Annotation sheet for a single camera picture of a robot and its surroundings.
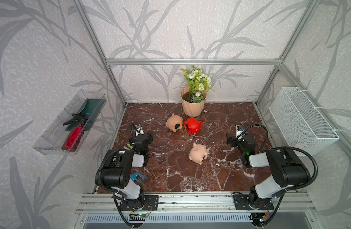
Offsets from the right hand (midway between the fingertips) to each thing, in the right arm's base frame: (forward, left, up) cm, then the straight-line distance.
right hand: (234, 131), depth 95 cm
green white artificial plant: (+24, +24, +23) cm, 41 cm away
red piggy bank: (+4, +28, +2) cm, 28 cm away
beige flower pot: (+16, +28, +11) cm, 34 cm away
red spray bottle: (-19, +80, +30) cm, 88 cm away
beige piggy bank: (+6, +40, +3) cm, 41 cm away
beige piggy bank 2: (-16, +26, +2) cm, 31 cm away
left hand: (-1, +63, +2) cm, 63 cm away
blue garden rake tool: (-27, +64, -6) cm, 70 cm away
